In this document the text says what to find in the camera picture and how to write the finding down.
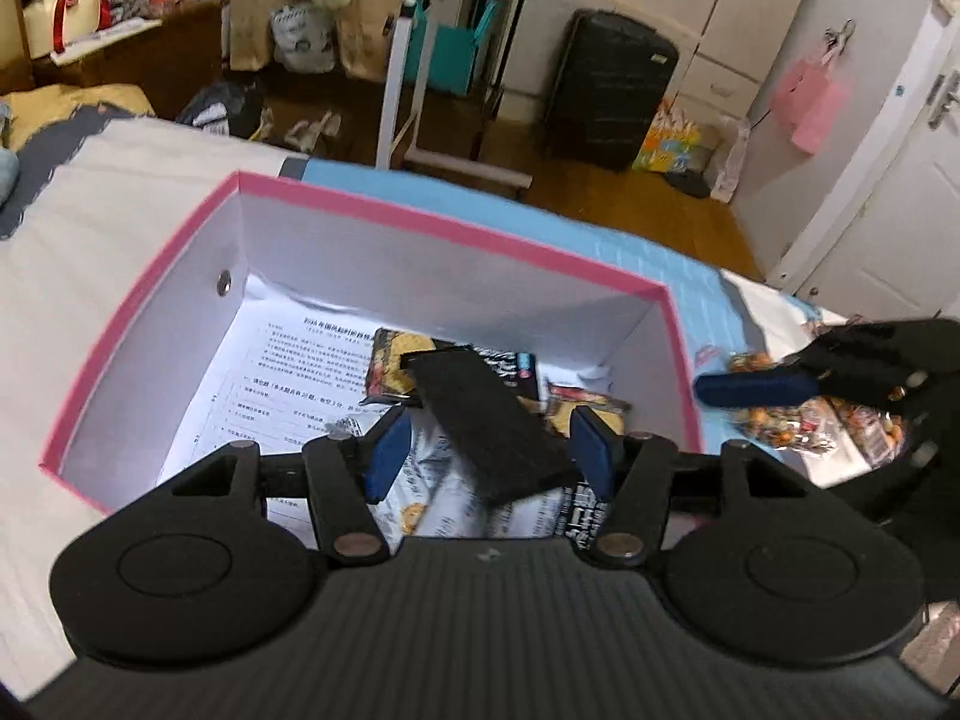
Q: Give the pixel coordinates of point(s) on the white wardrobe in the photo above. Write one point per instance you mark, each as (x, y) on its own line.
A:
(726, 47)

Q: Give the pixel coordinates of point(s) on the wooden top rolling desk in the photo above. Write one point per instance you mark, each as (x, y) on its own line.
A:
(397, 139)

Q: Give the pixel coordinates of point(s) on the quail egg bag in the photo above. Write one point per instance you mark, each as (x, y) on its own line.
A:
(810, 412)

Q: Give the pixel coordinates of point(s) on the black cracker pack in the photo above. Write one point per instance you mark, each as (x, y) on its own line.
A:
(403, 364)
(580, 516)

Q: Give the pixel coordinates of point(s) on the metal door handle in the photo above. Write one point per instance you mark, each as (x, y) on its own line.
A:
(943, 97)

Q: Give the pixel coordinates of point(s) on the bed quilt blue white orange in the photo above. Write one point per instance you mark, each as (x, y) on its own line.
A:
(103, 207)

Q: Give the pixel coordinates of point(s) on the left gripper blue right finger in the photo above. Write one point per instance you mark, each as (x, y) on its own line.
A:
(633, 475)

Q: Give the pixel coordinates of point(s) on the brown paper bag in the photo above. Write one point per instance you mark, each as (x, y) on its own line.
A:
(251, 44)

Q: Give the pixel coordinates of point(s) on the black bag on floor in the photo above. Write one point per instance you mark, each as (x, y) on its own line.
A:
(225, 108)

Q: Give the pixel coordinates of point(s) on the pink cardboard box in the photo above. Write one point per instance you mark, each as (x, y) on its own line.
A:
(386, 263)

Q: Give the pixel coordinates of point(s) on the colourful gift bag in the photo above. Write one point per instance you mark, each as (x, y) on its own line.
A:
(670, 141)

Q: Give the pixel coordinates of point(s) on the cream box with red ribbon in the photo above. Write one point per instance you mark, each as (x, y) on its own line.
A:
(52, 25)

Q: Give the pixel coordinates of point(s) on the printed paper sheet in box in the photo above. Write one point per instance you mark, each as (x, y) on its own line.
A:
(288, 371)

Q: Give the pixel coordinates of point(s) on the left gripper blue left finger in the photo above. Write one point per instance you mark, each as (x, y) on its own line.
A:
(346, 476)

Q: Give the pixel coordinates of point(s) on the white door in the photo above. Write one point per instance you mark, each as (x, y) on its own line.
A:
(898, 258)

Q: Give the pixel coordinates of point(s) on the pair of sneakers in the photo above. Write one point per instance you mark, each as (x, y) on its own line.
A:
(316, 138)

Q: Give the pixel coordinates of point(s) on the dark wooden nightstand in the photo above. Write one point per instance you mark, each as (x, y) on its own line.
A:
(170, 63)

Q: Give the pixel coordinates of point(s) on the teal tote bag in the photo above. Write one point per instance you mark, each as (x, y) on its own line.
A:
(456, 53)

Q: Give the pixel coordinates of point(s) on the pink hanging bag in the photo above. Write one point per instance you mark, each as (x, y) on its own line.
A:
(808, 100)

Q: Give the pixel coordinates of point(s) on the black suitcase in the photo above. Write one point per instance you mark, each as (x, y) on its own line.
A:
(608, 84)

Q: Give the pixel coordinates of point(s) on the white printed plastic bag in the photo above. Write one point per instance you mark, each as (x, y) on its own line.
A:
(304, 39)

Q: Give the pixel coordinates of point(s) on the plain black snack pack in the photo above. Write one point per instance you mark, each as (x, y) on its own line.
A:
(509, 450)

